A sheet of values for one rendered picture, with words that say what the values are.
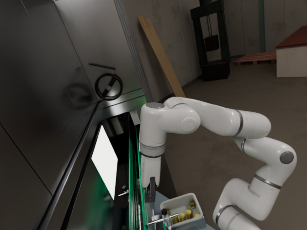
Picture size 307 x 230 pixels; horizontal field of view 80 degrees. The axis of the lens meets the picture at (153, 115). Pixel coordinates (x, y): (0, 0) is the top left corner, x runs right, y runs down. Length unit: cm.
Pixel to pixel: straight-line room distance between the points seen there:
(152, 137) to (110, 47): 109
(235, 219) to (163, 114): 49
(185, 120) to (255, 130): 23
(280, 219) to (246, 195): 144
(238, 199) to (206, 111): 35
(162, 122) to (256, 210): 46
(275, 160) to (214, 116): 24
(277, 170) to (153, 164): 40
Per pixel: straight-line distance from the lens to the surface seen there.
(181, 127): 46
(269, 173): 73
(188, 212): 121
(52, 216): 68
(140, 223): 117
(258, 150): 71
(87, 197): 87
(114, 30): 147
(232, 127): 56
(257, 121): 62
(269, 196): 75
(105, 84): 151
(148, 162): 50
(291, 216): 223
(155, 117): 45
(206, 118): 59
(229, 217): 80
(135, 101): 155
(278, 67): 523
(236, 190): 78
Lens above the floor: 178
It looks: 24 degrees down
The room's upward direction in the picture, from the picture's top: 18 degrees counter-clockwise
